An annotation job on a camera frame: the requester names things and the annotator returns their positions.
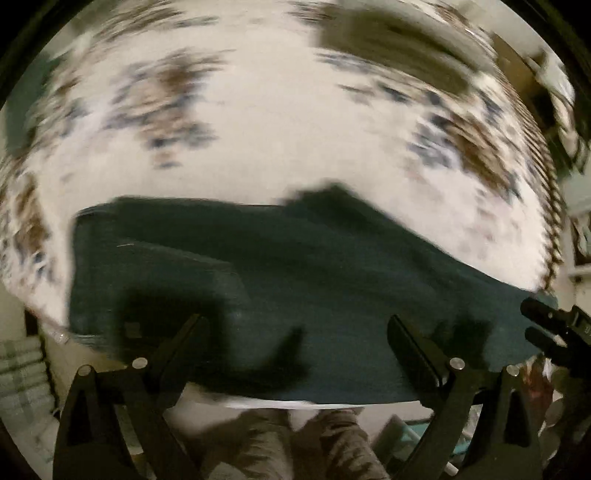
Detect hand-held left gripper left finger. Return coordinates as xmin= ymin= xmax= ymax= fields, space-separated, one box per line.
xmin=52 ymin=314 xmax=212 ymax=480

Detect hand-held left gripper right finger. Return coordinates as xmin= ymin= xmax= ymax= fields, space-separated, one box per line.
xmin=387 ymin=315 xmax=542 ymax=480

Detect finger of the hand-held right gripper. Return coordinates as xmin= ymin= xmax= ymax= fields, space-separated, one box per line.
xmin=525 ymin=327 xmax=571 ymax=358
xmin=520 ymin=298 xmax=573 ymax=330

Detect dark green pants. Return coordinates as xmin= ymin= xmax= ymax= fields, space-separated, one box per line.
xmin=68 ymin=184 xmax=558 ymax=404

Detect person's grey trouser legs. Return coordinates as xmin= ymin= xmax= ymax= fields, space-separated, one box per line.
xmin=203 ymin=406 xmax=393 ymax=480

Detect green plaid cloth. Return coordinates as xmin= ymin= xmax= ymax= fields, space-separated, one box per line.
xmin=0 ymin=339 xmax=58 ymax=416

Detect white floral bed sheet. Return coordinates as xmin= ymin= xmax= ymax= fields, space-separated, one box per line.
xmin=0 ymin=0 xmax=565 ymax=344

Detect olive green cloth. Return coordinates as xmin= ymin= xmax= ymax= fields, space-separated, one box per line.
xmin=315 ymin=8 xmax=496 ymax=100

